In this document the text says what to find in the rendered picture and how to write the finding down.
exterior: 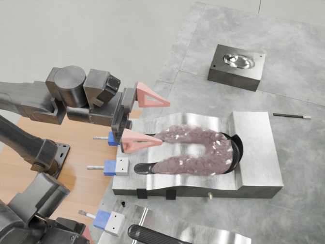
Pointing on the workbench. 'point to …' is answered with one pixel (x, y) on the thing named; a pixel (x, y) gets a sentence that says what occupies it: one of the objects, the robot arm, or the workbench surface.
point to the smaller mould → (236, 67)
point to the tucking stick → (292, 115)
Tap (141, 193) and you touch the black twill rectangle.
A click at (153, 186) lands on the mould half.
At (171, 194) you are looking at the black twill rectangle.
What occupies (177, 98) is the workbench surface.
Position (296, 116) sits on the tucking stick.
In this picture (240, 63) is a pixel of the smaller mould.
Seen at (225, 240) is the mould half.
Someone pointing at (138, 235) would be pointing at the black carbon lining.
